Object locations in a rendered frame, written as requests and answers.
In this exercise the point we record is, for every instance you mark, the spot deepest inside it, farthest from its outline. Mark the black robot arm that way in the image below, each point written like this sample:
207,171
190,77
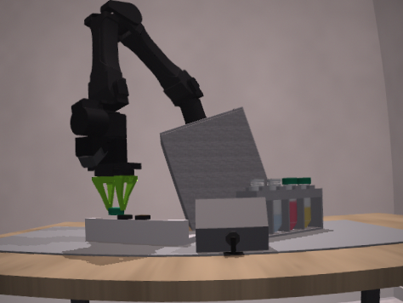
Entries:
90,117

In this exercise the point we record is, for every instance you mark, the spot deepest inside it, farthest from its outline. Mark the grey flat mat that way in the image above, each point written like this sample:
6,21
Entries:
345,234

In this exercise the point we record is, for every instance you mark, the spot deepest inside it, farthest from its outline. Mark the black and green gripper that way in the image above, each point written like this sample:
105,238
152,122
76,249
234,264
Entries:
105,173

